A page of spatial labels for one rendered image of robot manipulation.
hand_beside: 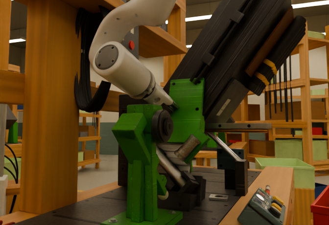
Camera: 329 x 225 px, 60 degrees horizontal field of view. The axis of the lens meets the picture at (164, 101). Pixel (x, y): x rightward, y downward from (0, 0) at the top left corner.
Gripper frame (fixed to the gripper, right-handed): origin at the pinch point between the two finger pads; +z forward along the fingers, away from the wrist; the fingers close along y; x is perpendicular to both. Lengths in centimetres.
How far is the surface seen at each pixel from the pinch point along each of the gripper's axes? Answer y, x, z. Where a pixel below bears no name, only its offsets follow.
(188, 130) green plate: -10.5, 0.2, 2.7
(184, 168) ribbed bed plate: -17.5, 8.9, 4.9
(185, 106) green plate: -4.1, -3.9, 2.7
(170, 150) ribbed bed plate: -10.7, 8.7, 4.3
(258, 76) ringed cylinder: -5.9, -29.4, 20.2
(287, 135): 131, -138, 829
